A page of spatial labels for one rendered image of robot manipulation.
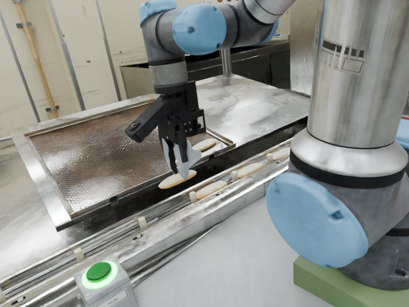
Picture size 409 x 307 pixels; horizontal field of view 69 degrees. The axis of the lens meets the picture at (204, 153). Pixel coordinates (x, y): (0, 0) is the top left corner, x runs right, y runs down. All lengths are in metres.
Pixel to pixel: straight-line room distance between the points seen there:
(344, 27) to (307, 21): 1.04
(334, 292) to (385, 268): 0.08
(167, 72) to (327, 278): 0.45
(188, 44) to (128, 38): 4.16
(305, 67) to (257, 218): 0.80
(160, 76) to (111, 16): 4.00
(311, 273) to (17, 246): 0.66
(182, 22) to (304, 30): 0.90
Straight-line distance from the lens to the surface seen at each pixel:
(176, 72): 0.60
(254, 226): 0.69
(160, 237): 0.63
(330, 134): 0.31
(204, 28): 0.49
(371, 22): 0.29
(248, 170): 0.83
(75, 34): 4.10
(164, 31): 0.54
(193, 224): 0.65
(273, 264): 0.61
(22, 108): 4.31
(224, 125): 1.06
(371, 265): 0.52
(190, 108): 0.65
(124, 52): 4.61
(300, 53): 1.36
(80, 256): 0.67
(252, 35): 0.59
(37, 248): 0.82
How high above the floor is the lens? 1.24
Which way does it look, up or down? 23 degrees down
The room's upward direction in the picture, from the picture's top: 8 degrees counter-clockwise
